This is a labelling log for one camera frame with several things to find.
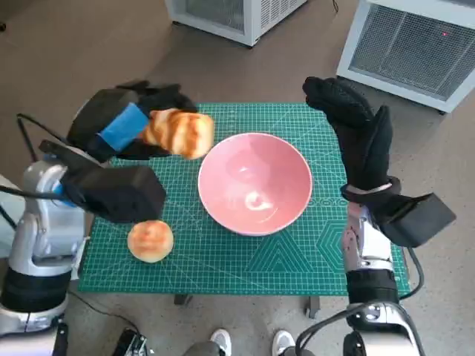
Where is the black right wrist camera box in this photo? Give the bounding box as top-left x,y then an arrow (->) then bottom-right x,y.
378,192 -> 456,248

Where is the small white mesh cabinet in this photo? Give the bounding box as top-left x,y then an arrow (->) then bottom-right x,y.
164,0 -> 309,47

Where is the black right shoulder cable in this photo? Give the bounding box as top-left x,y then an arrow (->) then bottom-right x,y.
295,303 -> 372,356

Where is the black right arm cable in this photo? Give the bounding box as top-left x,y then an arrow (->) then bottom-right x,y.
399,246 -> 425,300

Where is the bare left robot hand blue tape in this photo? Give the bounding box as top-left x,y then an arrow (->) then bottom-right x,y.
68,80 -> 200,162

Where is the black device with cables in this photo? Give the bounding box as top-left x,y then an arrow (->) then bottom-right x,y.
111,328 -> 155,356

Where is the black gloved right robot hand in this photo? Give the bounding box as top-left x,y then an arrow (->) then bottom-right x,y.
302,76 -> 393,190

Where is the white shoe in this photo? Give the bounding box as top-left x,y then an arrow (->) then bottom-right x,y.
272,329 -> 297,356
209,328 -> 233,356

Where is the green cutting mat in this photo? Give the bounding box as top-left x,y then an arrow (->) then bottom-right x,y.
77,102 -> 411,297

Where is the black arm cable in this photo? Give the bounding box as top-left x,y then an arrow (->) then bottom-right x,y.
399,246 -> 425,300
16,113 -> 70,159

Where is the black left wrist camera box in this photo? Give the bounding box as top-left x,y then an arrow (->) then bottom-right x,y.
61,165 -> 167,223

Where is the round toy bread bun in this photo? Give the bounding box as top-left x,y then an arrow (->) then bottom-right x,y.
127,220 -> 174,264

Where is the person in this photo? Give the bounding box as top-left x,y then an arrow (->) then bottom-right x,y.
0,173 -> 24,259

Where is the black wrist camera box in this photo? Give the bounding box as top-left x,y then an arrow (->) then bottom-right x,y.
378,192 -> 456,248
61,165 -> 167,223

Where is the twisted toy bread loaf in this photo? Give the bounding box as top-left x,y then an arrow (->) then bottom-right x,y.
142,108 -> 215,160

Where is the large white mesh cabinet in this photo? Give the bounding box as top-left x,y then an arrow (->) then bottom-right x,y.
336,0 -> 475,114

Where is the black floor cable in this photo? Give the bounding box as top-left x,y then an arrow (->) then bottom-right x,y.
68,291 -> 140,333

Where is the person's leg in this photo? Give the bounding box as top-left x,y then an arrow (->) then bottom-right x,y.
183,340 -> 220,356

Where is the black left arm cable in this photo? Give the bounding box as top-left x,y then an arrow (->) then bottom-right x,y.
16,113 -> 70,159

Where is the pink bowl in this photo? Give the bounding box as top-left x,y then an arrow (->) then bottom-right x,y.
197,133 -> 313,237

